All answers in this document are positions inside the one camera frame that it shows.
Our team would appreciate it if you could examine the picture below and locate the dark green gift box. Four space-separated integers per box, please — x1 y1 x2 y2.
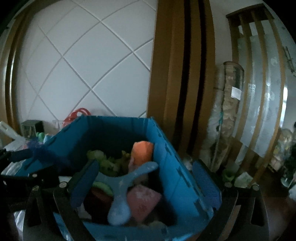
21 120 44 139

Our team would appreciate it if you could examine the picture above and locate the white wet wipes pack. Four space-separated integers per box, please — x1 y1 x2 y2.
1 121 27 151

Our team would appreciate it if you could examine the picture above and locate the green plush toy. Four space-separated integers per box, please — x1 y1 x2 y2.
36 132 46 143

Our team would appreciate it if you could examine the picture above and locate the pink book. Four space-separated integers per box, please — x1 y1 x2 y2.
127 185 162 223

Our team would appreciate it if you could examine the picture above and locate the wooden frosted glass door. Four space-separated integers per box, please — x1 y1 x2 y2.
227 3 295 184

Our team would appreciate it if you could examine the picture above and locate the red plastic toy case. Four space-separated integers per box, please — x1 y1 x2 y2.
62 108 91 128

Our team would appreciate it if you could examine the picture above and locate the white wall power strip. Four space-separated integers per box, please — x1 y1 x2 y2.
52 120 64 130

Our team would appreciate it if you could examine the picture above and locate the orange plush in box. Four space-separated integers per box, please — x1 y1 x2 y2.
128 141 154 172

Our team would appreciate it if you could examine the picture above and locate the rolled patterned mat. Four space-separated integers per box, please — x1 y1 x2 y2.
199 61 244 172

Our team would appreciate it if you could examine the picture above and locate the blue foldable storage box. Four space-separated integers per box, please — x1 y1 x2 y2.
14 114 223 241

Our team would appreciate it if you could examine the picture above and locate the blue plastic boomerang toy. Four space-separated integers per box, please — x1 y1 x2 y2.
95 161 159 226

